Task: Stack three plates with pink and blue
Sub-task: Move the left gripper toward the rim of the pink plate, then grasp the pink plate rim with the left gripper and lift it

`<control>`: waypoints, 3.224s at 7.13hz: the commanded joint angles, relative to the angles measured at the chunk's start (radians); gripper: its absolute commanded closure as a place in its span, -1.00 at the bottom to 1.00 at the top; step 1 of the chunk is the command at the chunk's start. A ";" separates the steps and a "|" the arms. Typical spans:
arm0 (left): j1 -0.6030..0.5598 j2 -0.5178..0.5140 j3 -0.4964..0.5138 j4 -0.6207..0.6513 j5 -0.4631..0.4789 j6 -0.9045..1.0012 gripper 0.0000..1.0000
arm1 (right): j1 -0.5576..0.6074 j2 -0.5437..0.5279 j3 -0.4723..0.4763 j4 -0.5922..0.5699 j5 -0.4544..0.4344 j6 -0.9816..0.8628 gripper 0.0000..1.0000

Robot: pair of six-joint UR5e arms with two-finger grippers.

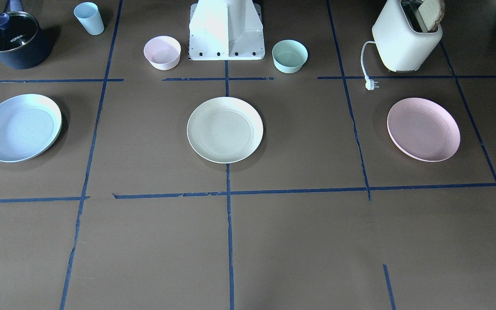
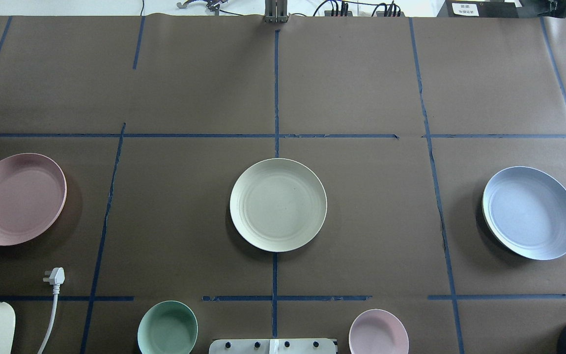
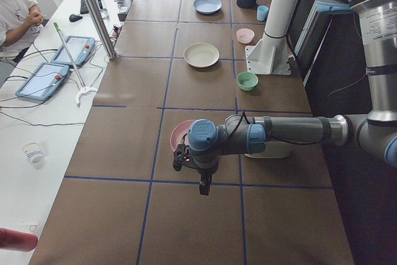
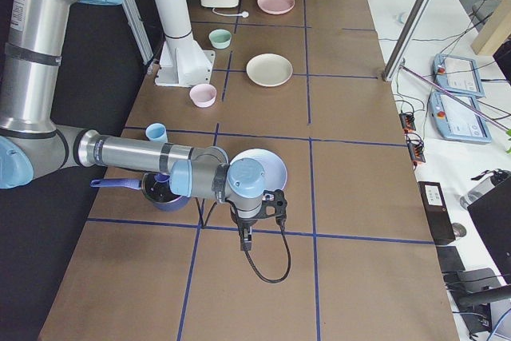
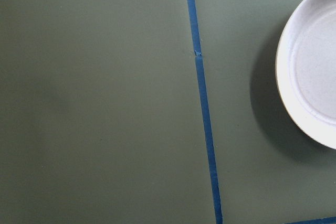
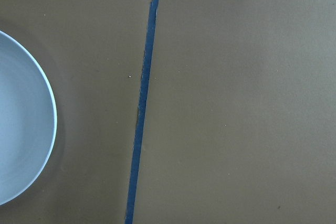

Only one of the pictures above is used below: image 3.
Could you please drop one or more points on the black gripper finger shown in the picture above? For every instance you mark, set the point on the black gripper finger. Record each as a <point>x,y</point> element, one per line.
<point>177,165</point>
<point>204,185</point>

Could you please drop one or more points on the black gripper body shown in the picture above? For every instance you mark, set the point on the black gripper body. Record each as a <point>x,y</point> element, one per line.
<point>205,174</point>

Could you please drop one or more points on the pink plate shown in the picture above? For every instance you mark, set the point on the pink plate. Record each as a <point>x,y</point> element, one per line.
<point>178,132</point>

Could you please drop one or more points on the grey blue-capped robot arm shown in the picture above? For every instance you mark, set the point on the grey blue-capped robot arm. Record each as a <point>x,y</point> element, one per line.
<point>205,142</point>

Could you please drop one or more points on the white toaster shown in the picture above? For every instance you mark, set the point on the white toaster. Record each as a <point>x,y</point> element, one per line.
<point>273,150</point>

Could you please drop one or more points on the green bowl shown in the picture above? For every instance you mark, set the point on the green bowl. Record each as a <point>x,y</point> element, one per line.
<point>247,81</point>

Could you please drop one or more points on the cream plate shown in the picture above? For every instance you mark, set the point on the cream plate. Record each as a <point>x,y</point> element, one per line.
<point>201,55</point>

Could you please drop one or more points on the white reacher grabber stick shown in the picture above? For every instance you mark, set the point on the white reacher grabber stick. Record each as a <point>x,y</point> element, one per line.
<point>84,89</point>

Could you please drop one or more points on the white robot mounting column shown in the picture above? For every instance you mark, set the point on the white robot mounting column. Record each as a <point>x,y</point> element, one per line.
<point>270,54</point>

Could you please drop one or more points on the pink bowl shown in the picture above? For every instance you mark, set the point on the pink bowl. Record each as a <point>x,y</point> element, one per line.
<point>245,35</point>

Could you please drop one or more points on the paper cup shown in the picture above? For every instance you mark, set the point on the paper cup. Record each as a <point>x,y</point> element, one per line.
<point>34,154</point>

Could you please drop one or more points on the upper blue teach pendant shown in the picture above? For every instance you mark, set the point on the upper blue teach pendant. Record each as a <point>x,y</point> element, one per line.
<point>80,49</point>

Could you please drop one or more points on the blue teach pendant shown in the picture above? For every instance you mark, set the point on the blue teach pendant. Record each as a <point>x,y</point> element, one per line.
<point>80,49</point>
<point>43,82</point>

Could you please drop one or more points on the blue plate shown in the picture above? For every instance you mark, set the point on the blue plate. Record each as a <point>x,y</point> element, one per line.
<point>207,7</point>

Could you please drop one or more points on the lower blue teach pendant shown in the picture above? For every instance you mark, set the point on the lower blue teach pendant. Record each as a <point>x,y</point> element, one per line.
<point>43,82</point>

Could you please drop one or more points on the light blue cup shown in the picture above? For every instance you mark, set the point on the light blue cup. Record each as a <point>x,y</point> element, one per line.
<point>262,12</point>

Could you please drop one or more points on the black computer mouse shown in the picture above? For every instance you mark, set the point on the black computer mouse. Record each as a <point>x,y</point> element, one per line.
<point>75,17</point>

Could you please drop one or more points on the black keyboard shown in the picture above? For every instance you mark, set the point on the black keyboard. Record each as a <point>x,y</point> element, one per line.
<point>83,7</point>

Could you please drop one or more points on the red cylinder object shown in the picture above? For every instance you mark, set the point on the red cylinder object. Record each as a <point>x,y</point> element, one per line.
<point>17,240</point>

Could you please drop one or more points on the person in white shirt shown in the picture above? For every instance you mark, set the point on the person in white shirt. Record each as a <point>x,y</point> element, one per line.
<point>21,24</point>

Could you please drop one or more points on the aluminium frame post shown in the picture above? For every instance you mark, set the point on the aluminium frame post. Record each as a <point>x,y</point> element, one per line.
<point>101,29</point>

